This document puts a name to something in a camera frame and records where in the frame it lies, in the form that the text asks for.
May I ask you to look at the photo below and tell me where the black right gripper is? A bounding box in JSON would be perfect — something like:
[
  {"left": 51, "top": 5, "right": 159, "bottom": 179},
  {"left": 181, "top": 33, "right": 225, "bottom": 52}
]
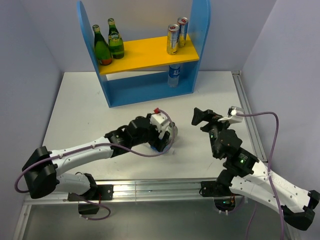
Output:
[{"left": 190, "top": 107, "right": 233, "bottom": 157}]

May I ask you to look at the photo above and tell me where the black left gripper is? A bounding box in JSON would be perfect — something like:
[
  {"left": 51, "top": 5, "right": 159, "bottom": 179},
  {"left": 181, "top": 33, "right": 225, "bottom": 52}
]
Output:
[{"left": 131, "top": 121, "right": 170, "bottom": 151}]

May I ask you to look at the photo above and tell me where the blue label bottle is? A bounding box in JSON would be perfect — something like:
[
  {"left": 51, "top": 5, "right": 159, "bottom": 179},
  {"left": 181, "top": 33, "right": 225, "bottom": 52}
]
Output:
[
  {"left": 167, "top": 64, "right": 181, "bottom": 88},
  {"left": 150, "top": 145, "right": 175, "bottom": 155}
]

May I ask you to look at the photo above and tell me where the silver can front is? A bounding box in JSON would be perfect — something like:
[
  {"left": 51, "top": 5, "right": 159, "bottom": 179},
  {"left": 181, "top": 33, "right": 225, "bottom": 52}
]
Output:
[{"left": 166, "top": 24, "right": 180, "bottom": 55}]

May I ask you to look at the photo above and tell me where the silver can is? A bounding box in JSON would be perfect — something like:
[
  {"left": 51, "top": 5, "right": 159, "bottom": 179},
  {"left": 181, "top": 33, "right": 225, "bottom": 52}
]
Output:
[
  {"left": 166, "top": 24, "right": 180, "bottom": 55},
  {"left": 177, "top": 17, "right": 189, "bottom": 48}
]

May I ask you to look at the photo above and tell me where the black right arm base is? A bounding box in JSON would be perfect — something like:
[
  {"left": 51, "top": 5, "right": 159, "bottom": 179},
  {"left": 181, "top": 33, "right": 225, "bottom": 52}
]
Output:
[{"left": 198, "top": 180, "right": 246, "bottom": 213}]

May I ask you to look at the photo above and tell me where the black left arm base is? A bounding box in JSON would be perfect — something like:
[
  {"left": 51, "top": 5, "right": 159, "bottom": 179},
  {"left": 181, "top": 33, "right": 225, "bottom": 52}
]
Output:
[{"left": 67, "top": 184, "right": 114, "bottom": 221}]

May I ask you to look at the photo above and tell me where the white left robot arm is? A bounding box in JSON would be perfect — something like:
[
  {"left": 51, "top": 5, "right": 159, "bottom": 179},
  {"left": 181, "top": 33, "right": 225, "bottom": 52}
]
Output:
[{"left": 21, "top": 108, "right": 178, "bottom": 200}]

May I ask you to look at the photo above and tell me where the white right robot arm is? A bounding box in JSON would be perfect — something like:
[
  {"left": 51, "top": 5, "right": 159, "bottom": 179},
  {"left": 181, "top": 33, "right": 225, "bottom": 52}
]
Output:
[{"left": 191, "top": 106, "right": 320, "bottom": 231}]

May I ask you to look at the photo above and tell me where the blue and yellow shelf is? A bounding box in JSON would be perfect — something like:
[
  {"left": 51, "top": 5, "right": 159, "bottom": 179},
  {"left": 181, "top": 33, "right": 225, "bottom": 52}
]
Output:
[{"left": 76, "top": 0, "right": 211, "bottom": 108}]

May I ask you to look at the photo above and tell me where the clear glass bottle near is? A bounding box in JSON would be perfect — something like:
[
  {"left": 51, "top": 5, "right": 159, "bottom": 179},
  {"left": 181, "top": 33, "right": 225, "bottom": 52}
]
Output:
[{"left": 166, "top": 122, "right": 178, "bottom": 143}]

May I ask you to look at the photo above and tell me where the green glass bottle right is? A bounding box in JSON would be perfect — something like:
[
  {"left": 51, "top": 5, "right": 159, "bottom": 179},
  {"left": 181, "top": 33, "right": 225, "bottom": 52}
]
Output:
[{"left": 107, "top": 18, "right": 125, "bottom": 59}]

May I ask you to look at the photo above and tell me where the green glass bottle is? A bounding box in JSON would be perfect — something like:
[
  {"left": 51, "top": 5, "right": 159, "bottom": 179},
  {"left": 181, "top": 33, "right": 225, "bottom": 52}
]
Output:
[
  {"left": 92, "top": 24, "right": 113, "bottom": 66},
  {"left": 107, "top": 18, "right": 125, "bottom": 59}
]

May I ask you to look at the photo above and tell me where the green glass bottle left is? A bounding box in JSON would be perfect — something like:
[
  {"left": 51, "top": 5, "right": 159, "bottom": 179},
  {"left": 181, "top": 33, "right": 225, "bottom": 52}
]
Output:
[{"left": 92, "top": 24, "right": 113, "bottom": 66}]

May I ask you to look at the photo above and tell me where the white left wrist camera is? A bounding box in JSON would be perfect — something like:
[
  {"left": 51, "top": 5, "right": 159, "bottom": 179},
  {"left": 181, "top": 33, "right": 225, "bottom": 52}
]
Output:
[{"left": 150, "top": 108, "right": 170, "bottom": 133}]

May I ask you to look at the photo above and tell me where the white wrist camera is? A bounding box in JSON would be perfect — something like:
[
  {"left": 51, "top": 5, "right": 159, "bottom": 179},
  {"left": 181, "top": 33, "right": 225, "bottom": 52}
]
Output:
[
  {"left": 217, "top": 106, "right": 245, "bottom": 124},
  {"left": 150, "top": 108, "right": 170, "bottom": 133}
]

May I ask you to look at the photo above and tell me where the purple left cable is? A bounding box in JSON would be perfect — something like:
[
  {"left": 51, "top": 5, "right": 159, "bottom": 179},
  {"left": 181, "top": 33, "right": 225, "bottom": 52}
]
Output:
[{"left": 14, "top": 108, "right": 176, "bottom": 193}]

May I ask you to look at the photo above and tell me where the purple cable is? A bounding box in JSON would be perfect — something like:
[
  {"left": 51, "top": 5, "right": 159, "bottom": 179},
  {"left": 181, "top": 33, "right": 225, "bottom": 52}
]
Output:
[
  {"left": 234, "top": 111, "right": 286, "bottom": 240},
  {"left": 14, "top": 108, "right": 176, "bottom": 193}
]

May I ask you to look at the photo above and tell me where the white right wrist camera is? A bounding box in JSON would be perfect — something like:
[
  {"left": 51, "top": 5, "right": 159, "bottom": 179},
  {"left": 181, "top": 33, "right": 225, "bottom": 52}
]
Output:
[{"left": 217, "top": 106, "right": 245, "bottom": 124}]

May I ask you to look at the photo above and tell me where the aluminium rail frame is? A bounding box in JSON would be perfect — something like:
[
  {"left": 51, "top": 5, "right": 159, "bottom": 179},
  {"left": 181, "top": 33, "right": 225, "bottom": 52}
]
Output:
[{"left": 14, "top": 71, "right": 281, "bottom": 240}]

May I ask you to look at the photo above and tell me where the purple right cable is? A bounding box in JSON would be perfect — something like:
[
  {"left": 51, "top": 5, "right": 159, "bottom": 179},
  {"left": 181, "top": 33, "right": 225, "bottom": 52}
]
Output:
[{"left": 234, "top": 111, "right": 286, "bottom": 240}]

